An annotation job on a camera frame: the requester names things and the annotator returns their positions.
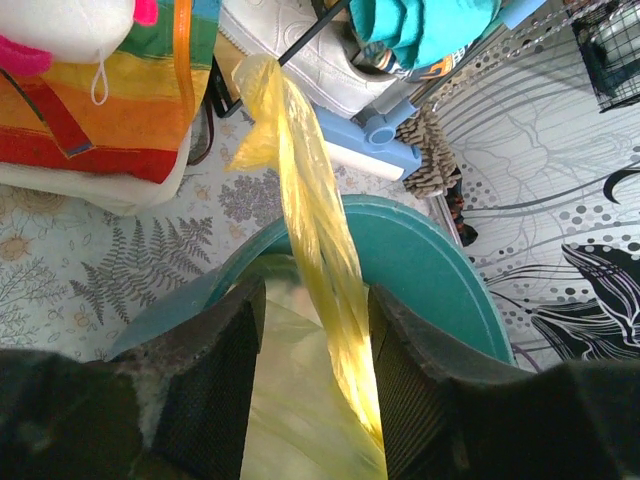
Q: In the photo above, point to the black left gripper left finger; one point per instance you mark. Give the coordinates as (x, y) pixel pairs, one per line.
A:
(174, 407)

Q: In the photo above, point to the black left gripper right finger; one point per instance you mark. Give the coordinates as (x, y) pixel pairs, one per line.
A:
(449, 411)

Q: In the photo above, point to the yellow plastic trash bag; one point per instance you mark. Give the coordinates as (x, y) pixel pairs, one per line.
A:
(314, 411)

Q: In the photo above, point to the teal plastic trash bin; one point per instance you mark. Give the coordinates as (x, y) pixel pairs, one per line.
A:
(398, 247)

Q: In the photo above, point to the black orange toy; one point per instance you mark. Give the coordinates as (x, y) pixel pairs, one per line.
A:
(455, 201)

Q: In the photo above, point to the blue lint roller mop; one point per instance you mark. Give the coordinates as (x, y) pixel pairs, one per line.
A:
(372, 147)

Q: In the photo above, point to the rainbow striped cloth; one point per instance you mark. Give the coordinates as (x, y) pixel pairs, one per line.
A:
(157, 79)

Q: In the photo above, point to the white shoes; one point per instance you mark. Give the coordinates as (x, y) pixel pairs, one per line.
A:
(322, 68)

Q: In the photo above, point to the teal folded cloth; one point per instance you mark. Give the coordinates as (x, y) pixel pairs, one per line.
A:
(416, 34)

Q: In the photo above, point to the pink doll striped clothes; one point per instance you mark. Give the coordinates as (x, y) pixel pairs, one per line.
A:
(36, 34)

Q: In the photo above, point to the black wire basket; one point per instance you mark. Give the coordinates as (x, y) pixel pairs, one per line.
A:
(608, 40)

